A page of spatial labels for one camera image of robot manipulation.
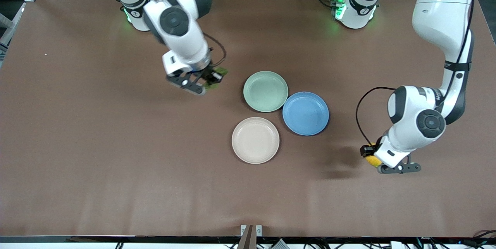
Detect yellow lemon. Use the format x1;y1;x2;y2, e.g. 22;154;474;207
365;142;383;168

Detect blue plate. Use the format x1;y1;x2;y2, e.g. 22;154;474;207
282;92;330;137

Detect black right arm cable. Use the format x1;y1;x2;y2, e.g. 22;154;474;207
203;33;227;68

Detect metal table edge bracket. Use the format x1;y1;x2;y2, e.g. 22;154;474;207
237;224;263;249

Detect green lettuce leaf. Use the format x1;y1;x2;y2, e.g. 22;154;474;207
205;67;229;90

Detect light green plate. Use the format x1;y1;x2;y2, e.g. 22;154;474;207
243;71;289;113

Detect beige plate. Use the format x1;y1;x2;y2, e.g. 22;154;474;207
231;117;280;164

